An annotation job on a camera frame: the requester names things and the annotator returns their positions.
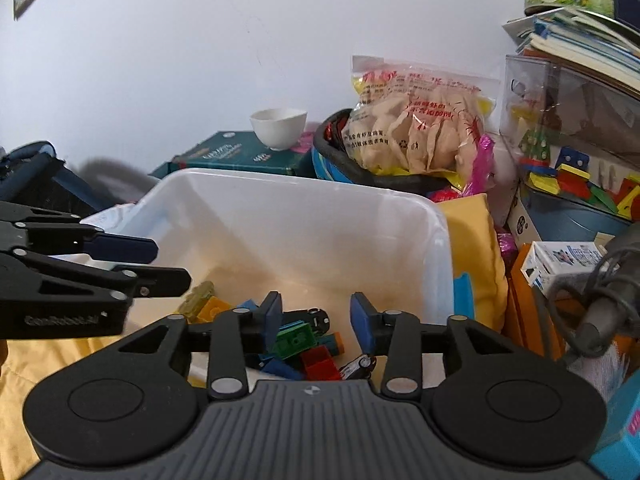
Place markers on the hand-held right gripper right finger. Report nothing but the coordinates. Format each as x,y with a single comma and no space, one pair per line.
361,320

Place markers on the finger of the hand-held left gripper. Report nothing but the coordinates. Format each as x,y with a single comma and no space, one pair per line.
125,250
160,282

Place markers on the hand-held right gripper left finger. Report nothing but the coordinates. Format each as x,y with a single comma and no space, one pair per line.
272,312

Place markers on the green block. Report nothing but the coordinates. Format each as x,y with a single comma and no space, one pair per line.
292,340

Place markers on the orange and blue block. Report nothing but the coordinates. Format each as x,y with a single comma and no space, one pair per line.
332,342

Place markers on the small yellow block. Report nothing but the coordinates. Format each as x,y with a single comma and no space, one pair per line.
195,297

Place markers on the black toy car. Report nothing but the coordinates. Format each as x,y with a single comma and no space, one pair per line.
357,366
312,319

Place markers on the small blue block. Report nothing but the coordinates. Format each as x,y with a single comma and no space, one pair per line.
280,367

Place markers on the white plastic bin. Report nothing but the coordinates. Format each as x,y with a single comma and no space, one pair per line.
300,240

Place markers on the dark blue backpack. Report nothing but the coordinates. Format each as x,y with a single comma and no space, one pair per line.
40,180

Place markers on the yellow cloth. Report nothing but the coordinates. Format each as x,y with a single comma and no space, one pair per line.
475,240

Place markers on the teal cardboard box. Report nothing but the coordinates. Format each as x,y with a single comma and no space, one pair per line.
225,152

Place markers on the red plastic toy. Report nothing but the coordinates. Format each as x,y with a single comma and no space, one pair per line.
445,195

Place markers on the blue basket with black rim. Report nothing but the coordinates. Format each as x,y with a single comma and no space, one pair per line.
340,170

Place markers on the white bowl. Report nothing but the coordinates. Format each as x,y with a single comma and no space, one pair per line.
277,127

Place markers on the white card box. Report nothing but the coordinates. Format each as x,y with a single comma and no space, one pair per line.
522,220

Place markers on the clear bag of crackers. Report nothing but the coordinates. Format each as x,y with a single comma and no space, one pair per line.
415,130

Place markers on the pink foil wrapper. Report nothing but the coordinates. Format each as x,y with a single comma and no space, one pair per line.
482,160

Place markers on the small white printed box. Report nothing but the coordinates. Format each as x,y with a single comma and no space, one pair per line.
560,257

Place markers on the blue round tub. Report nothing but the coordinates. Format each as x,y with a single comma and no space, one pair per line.
560,220

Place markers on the white grey cloth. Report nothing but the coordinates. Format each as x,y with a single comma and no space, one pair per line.
600,375

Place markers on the pile of colourful wooden shapes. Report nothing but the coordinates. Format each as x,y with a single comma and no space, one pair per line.
570,175

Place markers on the light blue card box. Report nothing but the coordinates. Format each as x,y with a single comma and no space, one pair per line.
620,435

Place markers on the clear plastic box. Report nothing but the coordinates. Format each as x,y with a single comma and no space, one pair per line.
575,100

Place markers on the stack of books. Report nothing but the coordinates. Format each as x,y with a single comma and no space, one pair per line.
575,40

